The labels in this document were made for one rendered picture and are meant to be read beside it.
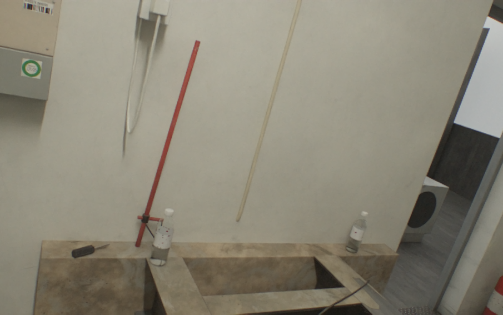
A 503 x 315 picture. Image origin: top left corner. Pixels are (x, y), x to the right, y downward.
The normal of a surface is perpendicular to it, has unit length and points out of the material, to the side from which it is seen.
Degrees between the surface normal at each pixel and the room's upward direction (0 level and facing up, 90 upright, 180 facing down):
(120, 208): 90
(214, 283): 90
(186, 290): 0
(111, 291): 90
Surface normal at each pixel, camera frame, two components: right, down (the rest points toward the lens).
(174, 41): 0.42, 0.34
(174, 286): 0.26, -0.93
